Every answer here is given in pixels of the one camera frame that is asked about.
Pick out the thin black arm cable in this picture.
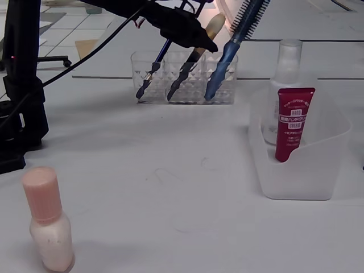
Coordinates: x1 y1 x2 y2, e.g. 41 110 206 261
0 5 148 129

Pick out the clear bottle with clear cap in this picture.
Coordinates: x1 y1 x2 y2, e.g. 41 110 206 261
260 38 304 146

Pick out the pink bottle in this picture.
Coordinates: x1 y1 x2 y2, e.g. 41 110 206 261
22 166 76 272

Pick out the blue round hair brush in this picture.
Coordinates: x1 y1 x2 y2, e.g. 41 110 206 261
203 0 271 102

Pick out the black office chair base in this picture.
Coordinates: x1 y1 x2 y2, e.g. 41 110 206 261
36 55 72 68

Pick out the white curved tube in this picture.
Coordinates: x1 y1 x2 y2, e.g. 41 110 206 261
214 0 237 29

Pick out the translucent plastic bin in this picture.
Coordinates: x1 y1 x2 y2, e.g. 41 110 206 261
249 75 352 201

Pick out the brown cardboard piece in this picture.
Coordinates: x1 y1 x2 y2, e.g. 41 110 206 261
75 39 100 60

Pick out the clear acrylic organizer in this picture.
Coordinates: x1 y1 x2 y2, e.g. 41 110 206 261
131 51 239 105

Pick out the red hand cream tube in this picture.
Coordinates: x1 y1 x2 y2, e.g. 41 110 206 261
274 87 316 163

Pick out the makeup brush with gold ferrule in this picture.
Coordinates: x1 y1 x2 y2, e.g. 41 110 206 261
166 13 226 102

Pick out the dark blue eyeliner pencil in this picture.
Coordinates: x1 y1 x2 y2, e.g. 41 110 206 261
135 38 173 100

